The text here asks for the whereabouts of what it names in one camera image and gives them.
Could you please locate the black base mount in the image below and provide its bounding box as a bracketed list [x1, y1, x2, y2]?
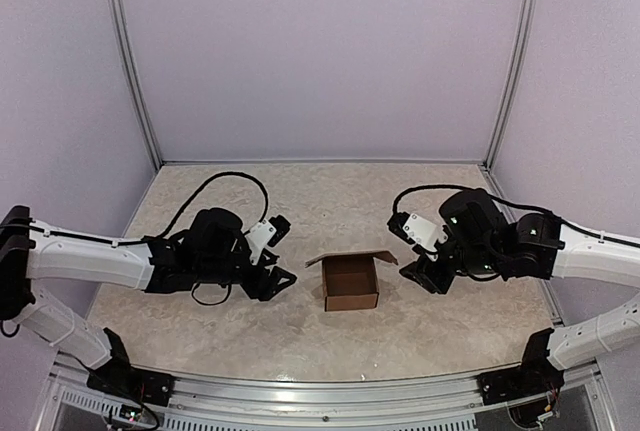
[87, 328, 176, 407]
[476, 328, 565, 405]

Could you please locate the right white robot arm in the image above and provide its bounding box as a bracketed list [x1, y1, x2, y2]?
[388, 212, 639, 395]

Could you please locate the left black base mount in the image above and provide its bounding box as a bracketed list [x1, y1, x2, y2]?
[87, 328, 176, 407]

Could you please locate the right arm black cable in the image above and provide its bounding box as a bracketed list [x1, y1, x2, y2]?
[390, 184, 601, 242]

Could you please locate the back aluminium floor rail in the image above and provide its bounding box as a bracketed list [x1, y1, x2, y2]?
[162, 158, 485, 167]

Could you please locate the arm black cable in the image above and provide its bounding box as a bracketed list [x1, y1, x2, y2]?
[162, 170, 271, 306]
[390, 184, 601, 242]

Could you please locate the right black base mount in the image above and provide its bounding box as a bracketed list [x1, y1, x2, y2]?
[476, 328, 565, 405]

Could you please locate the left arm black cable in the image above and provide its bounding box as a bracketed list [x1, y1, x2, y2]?
[162, 170, 271, 306]

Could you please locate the brown cardboard box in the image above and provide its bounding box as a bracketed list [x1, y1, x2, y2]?
[305, 250, 398, 312]

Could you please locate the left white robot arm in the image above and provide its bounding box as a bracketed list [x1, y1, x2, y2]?
[1, 206, 297, 396]

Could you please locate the right aluminium corner post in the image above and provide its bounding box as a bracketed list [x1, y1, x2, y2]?
[483, 0, 537, 174]

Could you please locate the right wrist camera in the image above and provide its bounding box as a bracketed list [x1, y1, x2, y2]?
[387, 212, 447, 255]

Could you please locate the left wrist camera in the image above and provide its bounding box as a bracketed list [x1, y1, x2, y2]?
[245, 215, 291, 265]

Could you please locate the front aluminium frame rail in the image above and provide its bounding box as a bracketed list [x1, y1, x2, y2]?
[34, 345, 616, 431]

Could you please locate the left aluminium corner post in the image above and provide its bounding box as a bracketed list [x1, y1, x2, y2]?
[107, 0, 164, 172]

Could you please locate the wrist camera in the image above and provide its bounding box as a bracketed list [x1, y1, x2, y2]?
[245, 215, 291, 265]
[387, 212, 447, 255]

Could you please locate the aluminium corner post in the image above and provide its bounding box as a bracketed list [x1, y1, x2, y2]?
[107, 0, 164, 172]
[483, 0, 537, 174]

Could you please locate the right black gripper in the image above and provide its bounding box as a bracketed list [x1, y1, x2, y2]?
[399, 234, 504, 293]

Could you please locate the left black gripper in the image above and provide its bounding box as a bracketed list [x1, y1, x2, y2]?
[197, 240, 297, 302]

